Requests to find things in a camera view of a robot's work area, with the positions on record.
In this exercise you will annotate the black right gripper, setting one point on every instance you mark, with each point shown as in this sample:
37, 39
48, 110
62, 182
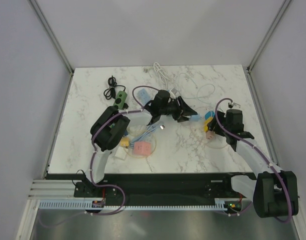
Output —
216, 129

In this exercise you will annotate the white charger block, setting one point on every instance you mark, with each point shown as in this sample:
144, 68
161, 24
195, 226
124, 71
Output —
121, 153

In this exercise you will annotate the pink cube socket adapter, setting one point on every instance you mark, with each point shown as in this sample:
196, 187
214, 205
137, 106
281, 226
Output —
142, 148

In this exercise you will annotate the blue plug adapter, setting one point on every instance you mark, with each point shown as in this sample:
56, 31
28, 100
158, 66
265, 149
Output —
209, 114

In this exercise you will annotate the white slotted cable duct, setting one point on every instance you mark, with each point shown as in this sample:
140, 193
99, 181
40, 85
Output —
89, 205

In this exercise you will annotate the yellow cube socket hub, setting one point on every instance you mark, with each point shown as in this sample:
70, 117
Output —
206, 122

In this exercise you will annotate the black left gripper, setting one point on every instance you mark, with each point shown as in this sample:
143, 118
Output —
185, 109

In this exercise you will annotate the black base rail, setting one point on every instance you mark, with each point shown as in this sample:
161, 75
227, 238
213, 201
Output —
160, 189

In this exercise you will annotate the yellow charger plug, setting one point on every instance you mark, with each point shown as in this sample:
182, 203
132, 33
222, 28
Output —
125, 142

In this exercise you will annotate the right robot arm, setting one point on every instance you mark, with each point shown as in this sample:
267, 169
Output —
274, 191

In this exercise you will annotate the pink plug adapter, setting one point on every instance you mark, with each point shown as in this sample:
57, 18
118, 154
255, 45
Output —
209, 135

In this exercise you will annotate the light blue power strip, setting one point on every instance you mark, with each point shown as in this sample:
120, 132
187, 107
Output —
144, 96

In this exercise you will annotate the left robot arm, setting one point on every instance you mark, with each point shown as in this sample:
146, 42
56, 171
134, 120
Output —
104, 139

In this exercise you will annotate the green power strip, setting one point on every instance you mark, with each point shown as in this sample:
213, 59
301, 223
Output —
120, 100

